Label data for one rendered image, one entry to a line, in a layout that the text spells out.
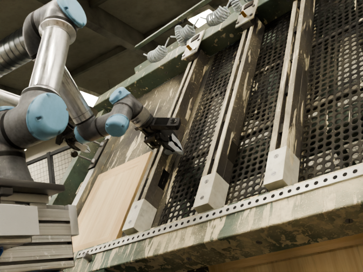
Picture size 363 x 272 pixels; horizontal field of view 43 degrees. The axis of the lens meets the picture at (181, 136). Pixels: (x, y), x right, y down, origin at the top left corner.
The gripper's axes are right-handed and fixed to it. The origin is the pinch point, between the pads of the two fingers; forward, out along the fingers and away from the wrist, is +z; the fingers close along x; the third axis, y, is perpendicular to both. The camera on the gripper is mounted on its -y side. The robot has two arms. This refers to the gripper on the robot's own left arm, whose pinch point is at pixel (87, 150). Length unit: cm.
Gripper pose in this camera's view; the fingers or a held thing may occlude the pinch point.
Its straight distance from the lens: 232.5
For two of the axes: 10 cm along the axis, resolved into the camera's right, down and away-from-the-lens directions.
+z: 6.4, 6.4, 4.2
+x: 2.4, -6.9, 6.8
